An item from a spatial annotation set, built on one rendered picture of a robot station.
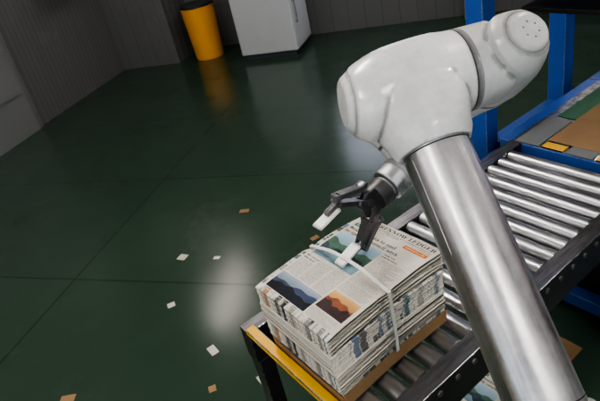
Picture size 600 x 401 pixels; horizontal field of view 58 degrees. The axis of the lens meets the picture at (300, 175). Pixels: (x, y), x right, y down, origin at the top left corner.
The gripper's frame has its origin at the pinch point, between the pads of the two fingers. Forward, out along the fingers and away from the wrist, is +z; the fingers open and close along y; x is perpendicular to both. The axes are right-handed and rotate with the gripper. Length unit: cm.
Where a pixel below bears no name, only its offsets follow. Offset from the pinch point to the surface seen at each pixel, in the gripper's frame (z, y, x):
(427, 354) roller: -0.2, 33.8, -17.8
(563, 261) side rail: -49, 48, -24
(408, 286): -5.8, 14.0, -14.5
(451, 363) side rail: -1.8, 34.2, -24.0
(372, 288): 0.9, 9.0, -11.0
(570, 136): -115, 66, 12
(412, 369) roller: 5.6, 32.0, -18.3
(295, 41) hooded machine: -268, 173, 448
